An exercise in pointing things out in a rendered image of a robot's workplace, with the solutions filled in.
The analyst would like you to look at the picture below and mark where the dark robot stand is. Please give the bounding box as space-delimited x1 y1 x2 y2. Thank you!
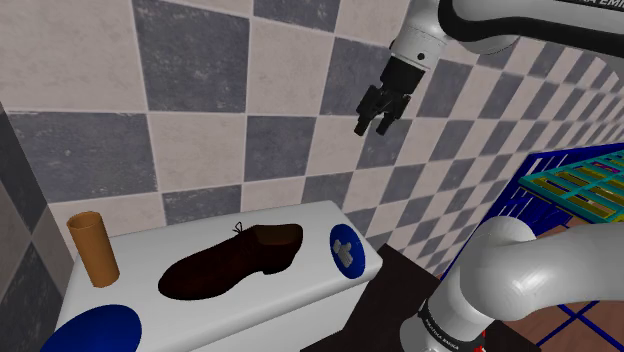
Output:
300 243 540 352

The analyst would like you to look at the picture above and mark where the dark brown leather shoe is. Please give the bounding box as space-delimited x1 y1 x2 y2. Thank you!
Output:
156 221 305 301

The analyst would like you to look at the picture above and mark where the plain blue disc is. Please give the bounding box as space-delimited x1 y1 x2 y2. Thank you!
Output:
40 303 143 352

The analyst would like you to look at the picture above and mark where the blue wire rack teal grid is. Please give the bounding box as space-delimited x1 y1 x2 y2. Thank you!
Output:
437 147 624 348

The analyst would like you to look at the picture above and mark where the orange cup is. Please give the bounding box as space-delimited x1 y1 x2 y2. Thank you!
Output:
66 210 122 289

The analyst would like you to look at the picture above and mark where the blue disc with grey mark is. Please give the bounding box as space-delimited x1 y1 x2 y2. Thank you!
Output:
328 223 366 281

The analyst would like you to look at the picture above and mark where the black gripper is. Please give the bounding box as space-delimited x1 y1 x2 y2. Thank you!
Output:
354 53 427 137

